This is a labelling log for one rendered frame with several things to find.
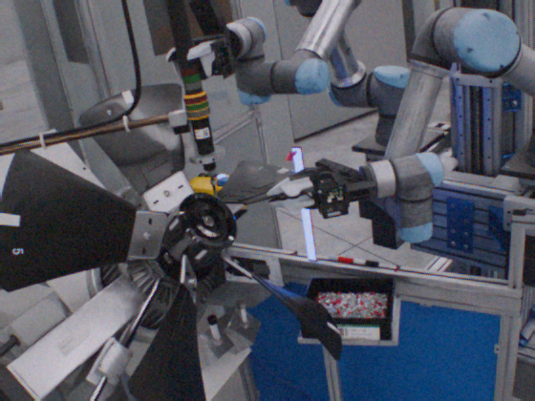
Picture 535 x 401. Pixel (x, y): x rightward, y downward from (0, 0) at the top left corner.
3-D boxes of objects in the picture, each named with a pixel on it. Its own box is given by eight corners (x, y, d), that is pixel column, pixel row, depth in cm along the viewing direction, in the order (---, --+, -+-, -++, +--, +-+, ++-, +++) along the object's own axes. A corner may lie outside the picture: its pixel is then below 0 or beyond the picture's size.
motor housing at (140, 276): (148, 356, 105) (177, 335, 97) (73, 271, 105) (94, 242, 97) (212, 294, 123) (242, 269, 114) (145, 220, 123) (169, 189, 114)
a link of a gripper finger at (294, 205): (271, 213, 107) (316, 201, 107) (267, 199, 112) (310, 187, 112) (274, 225, 109) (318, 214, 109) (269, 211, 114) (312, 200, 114)
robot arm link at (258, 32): (271, 49, 123) (266, 12, 120) (255, 58, 114) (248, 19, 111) (241, 52, 126) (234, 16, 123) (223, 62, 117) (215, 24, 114)
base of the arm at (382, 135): (390, 129, 181) (388, 100, 177) (430, 134, 171) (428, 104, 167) (366, 143, 172) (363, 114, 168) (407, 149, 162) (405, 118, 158)
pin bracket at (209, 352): (180, 348, 110) (200, 335, 104) (197, 336, 114) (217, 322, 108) (196, 372, 109) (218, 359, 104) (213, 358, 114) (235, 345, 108)
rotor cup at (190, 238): (181, 300, 98) (215, 271, 90) (128, 242, 99) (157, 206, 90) (223, 261, 109) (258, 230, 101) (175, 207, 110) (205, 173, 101)
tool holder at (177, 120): (178, 169, 99) (166, 118, 95) (181, 157, 106) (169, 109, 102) (226, 160, 99) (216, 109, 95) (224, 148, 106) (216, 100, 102)
